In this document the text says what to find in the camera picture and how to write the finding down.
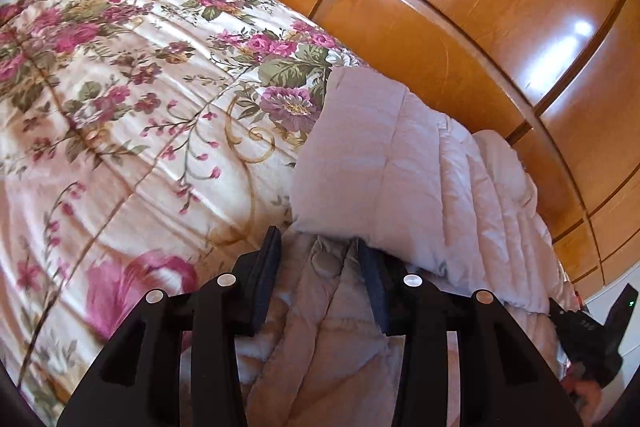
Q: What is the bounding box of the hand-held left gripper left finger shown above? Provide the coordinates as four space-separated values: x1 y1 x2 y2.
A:
57 226 283 427

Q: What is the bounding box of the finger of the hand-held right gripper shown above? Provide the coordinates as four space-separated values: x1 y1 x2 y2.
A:
548 297 583 343

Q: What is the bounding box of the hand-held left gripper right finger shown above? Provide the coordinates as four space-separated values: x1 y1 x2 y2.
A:
356 239 583 427

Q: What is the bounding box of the white quilted jacket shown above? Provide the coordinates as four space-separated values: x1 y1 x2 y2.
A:
180 66 583 427

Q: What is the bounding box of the floral bedspread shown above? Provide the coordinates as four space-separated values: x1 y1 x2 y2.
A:
0 0 371 415

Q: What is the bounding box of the wooden headboard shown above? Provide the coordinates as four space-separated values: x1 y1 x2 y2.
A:
75 0 640 288

